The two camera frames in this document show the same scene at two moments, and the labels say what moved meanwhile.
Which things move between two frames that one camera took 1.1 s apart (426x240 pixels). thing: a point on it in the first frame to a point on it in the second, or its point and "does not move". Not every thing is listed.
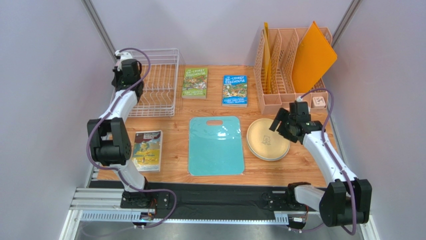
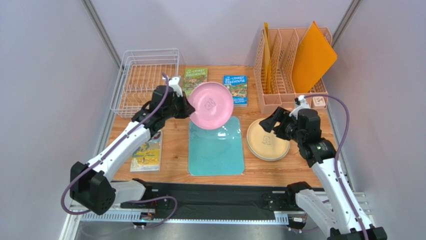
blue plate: (271, 159) does not move
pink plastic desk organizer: (275, 55) does not move
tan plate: (267, 144) does not move
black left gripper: (117, 74) to (187, 109)
